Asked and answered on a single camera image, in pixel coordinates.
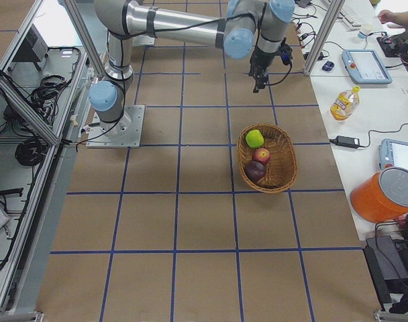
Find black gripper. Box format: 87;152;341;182
248;37;293;93

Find green apple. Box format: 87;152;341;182
245;129;264;148

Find red apple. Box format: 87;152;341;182
252;148;270;165

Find dark purple apple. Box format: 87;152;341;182
244;160;266;182

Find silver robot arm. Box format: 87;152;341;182
89;1;295;137

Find woven wicker basket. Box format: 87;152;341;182
237;123;297;193

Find small dark blue pouch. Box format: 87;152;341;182
321;61;335;72

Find orange juice bottle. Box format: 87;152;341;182
330;85;361;121

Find blue teach pendant far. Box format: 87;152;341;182
342;50;393;85

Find blue teach pendant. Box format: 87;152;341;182
379;139;408;170
342;50;393;85

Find black power adapter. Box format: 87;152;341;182
329;136;360;149

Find paper cup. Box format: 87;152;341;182
357;23;372;40

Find blue teach pendant near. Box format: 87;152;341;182
379;139;408;170

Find orange bucket with grey lid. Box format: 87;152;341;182
350;167;408;223

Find aluminium frame post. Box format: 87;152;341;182
303;0;345;76

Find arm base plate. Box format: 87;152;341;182
85;105;146;148

